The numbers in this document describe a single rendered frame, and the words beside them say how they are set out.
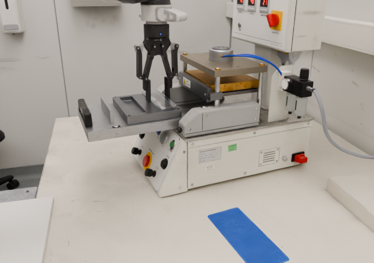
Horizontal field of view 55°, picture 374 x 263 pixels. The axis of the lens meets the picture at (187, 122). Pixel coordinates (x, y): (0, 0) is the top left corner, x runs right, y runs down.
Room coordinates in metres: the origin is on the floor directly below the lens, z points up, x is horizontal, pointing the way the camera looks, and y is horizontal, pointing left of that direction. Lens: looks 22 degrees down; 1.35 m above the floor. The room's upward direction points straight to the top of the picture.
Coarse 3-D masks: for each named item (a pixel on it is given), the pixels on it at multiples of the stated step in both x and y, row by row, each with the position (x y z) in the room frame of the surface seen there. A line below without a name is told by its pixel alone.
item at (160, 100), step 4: (144, 92) 1.14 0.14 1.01; (152, 92) 1.14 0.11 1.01; (156, 92) 1.14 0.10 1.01; (160, 92) 1.14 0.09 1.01; (152, 96) 1.10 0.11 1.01; (156, 96) 1.10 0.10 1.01; (160, 96) 1.10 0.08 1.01; (164, 96) 1.10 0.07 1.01; (152, 100) 1.05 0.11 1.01; (156, 100) 1.05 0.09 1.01; (160, 100) 1.05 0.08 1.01; (164, 100) 1.05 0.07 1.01; (168, 100) 1.05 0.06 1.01; (156, 104) 1.02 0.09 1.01; (160, 104) 1.02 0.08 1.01; (164, 104) 1.02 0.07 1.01; (168, 104) 1.02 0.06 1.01; (172, 104) 1.02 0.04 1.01
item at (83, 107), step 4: (80, 100) 1.04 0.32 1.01; (84, 100) 1.05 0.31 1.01; (80, 104) 1.01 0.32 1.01; (84, 104) 1.01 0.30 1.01; (80, 108) 1.00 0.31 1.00; (84, 108) 0.97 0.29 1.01; (84, 112) 0.94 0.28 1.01; (88, 112) 0.93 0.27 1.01; (84, 116) 0.93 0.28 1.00; (88, 116) 0.93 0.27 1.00; (88, 120) 0.93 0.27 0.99; (88, 124) 0.92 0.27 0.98
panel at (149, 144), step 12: (168, 132) 1.03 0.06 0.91; (144, 144) 1.14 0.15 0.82; (156, 144) 1.06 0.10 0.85; (168, 144) 1.00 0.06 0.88; (144, 156) 1.10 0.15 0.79; (156, 156) 1.03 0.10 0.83; (168, 156) 0.97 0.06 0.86; (144, 168) 1.06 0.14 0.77; (156, 168) 0.99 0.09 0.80; (168, 168) 0.93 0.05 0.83; (156, 180) 0.96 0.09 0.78; (156, 192) 0.93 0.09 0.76
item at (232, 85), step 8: (192, 72) 1.20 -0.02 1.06; (200, 72) 1.20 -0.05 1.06; (200, 80) 1.10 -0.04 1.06; (208, 80) 1.10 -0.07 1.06; (224, 80) 1.10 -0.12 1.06; (232, 80) 1.10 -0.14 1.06; (240, 80) 1.10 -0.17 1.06; (248, 80) 1.10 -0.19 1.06; (256, 80) 1.10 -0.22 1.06; (224, 88) 1.06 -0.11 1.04; (232, 88) 1.07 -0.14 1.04; (240, 88) 1.08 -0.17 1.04; (248, 88) 1.09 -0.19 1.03; (256, 88) 1.10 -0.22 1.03
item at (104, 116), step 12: (96, 108) 1.08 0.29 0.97; (108, 108) 0.97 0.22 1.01; (84, 120) 0.98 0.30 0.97; (96, 120) 0.98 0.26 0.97; (108, 120) 0.98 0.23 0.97; (120, 120) 0.98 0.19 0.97; (168, 120) 0.98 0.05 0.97; (96, 132) 0.90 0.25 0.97; (108, 132) 0.91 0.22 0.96; (120, 132) 0.92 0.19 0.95; (132, 132) 0.94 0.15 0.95; (144, 132) 0.95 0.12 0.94
